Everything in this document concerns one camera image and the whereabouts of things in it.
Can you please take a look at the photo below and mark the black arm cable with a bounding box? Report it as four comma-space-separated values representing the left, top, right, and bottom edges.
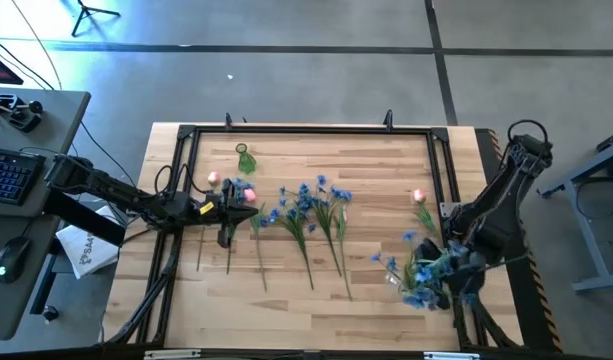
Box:
153, 163, 210, 199
507, 118, 550, 146

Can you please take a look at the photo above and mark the black computer mouse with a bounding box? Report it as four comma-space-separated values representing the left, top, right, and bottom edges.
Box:
0, 235, 32, 285

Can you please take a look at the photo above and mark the black tripod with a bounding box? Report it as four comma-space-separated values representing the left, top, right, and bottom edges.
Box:
70, 0, 121, 38

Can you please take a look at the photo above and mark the silver metal bracket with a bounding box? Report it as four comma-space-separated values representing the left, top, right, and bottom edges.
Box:
143, 349, 202, 360
422, 351, 482, 360

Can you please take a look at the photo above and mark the black diagonal bar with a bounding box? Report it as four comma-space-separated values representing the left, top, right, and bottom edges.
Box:
42, 188, 128, 247

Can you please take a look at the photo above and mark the white printed paper bag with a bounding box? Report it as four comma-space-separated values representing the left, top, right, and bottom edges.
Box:
54, 203, 133, 280

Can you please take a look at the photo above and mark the black panel with hazard stripes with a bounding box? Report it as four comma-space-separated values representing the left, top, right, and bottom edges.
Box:
474, 127, 563, 354

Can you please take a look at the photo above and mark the white floor cable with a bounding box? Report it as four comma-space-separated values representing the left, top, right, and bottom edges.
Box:
10, 0, 63, 91

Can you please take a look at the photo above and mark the black backlit keyboard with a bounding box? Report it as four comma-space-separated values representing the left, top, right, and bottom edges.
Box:
0, 146, 46, 206

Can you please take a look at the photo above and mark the black floor cable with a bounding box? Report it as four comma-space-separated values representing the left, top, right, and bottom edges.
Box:
79, 121, 138, 190

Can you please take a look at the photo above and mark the black clamp tool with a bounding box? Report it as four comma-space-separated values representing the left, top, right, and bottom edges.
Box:
0, 93, 44, 134

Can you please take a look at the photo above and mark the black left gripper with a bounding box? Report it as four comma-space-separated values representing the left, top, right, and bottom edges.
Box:
188, 178, 260, 249

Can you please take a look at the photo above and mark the grey desk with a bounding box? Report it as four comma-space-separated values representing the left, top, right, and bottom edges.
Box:
0, 87, 92, 342

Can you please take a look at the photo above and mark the blue flower bouquet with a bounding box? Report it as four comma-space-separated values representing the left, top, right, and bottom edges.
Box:
369, 229, 482, 311

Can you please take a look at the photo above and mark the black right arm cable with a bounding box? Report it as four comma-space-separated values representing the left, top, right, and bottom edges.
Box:
507, 118, 550, 146

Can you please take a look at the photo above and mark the green glass vase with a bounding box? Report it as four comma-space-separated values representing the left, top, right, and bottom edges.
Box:
234, 142, 258, 176

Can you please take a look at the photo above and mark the black aluminium table frame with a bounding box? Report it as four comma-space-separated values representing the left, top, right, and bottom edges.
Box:
105, 123, 525, 351

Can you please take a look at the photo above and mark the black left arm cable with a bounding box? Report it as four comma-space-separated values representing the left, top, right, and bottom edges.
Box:
153, 163, 210, 199

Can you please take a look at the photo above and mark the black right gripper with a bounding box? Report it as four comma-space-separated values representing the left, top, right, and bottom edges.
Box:
416, 238, 487, 312

